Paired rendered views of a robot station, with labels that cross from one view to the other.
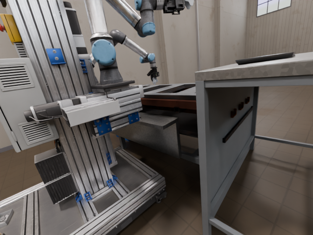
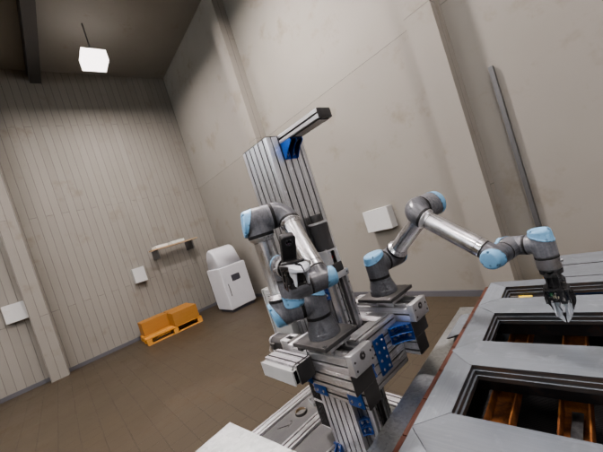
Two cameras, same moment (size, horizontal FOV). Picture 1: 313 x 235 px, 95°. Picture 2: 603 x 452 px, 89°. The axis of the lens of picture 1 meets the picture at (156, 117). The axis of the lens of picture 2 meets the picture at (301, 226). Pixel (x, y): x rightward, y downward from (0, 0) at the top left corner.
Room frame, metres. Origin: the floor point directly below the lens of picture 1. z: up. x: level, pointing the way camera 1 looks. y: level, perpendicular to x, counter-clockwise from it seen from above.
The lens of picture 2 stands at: (1.00, -1.12, 1.58)
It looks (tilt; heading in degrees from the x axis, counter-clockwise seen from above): 1 degrees down; 88
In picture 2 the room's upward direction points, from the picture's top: 18 degrees counter-clockwise
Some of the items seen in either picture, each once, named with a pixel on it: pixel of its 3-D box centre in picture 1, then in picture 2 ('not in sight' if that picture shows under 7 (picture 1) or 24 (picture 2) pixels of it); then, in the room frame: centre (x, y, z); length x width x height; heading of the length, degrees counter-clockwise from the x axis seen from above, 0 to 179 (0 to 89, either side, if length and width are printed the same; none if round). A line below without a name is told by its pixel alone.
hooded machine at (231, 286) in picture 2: not in sight; (229, 276); (-0.78, 6.32, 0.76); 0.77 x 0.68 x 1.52; 128
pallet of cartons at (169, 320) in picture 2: not in sight; (170, 322); (-2.33, 6.02, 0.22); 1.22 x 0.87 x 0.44; 38
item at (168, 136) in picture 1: (133, 127); not in sight; (1.59, 0.29, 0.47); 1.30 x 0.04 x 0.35; 45
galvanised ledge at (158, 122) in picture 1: (124, 114); (446, 364); (1.53, 0.35, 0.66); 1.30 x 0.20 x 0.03; 45
